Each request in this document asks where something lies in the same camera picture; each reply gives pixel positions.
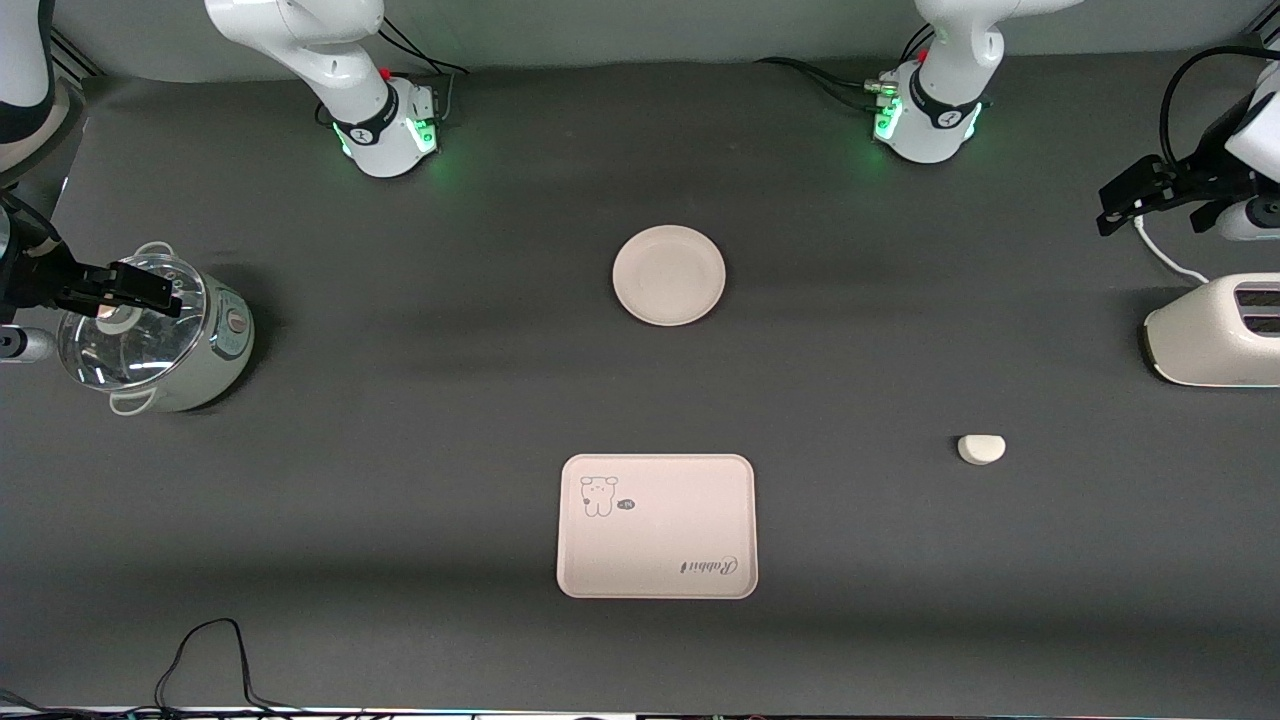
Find round beige plate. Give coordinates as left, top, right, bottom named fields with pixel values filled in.
left=612, top=225, right=727, bottom=328

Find beige rectangular tray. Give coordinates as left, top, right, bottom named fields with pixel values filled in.
left=556, top=453, right=759, bottom=600

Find glass pot lid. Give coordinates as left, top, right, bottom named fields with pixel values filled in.
left=57, top=253, right=209, bottom=392

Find pale green electric pot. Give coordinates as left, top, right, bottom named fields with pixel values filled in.
left=57, top=241, right=256, bottom=417

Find cream toaster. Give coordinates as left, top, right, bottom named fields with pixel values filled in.
left=1142, top=274, right=1280, bottom=388

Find beige round stand base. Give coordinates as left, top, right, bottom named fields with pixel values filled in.
left=0, top=78, right=87, bottom=190

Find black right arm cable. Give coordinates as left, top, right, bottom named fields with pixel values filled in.
left=0, top=192, right=63, bottom=263

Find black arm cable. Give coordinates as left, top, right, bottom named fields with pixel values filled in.
left=0, top=192, right=63, bottom=263
left=1158, top=44, right=1269, bottom=169

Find white toaster power cable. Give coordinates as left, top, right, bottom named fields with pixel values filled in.
left=1132, top=214, right=1212, bottom=286

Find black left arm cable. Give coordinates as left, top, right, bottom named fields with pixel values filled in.
left=1158, top=44, right=1269, bottom=169

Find black left arm base cables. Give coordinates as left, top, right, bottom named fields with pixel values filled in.
left=754, top=25, right=937, bottom=113

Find black arm base cables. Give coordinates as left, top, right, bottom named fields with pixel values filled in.
left=316, top=18, right=471, bottom=129
left=754, top=25, right=937, bottom=113

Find black right arm base cables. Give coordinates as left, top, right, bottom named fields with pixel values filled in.
left=316, top=18, right=471, bottom=129

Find black cable on table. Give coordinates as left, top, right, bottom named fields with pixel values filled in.
left=154, top=618, right=321, bottom=716

